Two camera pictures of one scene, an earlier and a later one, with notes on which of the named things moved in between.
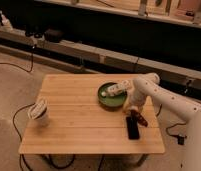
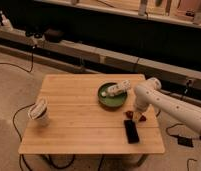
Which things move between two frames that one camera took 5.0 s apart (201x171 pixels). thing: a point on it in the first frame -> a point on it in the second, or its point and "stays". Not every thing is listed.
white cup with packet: x=39 y=113 stays
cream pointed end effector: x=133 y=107 -> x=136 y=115
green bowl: x=110 y=100 stays
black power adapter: x=181 y=139 stays
